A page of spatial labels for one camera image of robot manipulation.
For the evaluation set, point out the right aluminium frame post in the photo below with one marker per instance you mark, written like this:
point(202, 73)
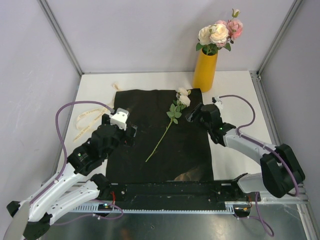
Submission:
point(288, 19)

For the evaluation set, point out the left aluminium frame post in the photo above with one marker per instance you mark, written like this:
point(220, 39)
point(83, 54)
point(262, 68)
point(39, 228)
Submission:
point(58, 31)

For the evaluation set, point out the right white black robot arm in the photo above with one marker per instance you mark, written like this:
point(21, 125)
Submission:
point(280, 169)

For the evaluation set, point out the grey slotted cable duct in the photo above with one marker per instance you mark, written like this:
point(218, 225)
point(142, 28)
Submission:
point(194, 208)

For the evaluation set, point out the yellow cylindrical vase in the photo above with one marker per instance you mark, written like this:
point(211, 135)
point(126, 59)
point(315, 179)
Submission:
point(204, 72)

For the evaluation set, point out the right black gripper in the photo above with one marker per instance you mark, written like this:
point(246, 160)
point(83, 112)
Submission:
point(189, 117)

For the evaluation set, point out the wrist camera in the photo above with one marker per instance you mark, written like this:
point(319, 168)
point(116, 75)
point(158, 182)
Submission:
point(120, 118)
point(217, 101)

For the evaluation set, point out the aluminium frame post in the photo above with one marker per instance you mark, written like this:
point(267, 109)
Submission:
point(58, 31)
point(288, 19)

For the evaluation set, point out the pink flower stem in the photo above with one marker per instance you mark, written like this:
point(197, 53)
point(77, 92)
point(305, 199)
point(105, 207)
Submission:
point(220, 34)
point(235, 26)

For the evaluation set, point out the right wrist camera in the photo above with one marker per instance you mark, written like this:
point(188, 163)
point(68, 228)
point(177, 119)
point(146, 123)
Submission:
point(217, 101)

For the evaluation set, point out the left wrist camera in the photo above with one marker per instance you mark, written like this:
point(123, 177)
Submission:
point(120, 118)

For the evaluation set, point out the cream printed ribbon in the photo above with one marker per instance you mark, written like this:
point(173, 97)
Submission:
point(87, 116)

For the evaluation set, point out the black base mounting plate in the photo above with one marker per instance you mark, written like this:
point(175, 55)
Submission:
point(175, 193)

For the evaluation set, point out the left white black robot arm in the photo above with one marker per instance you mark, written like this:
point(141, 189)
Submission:
point(32, 217)

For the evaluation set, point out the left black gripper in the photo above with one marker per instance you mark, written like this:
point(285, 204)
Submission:
point(127, 139)

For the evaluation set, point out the black wrapping paper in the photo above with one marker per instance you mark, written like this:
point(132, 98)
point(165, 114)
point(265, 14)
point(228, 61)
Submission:
point(162, 150)

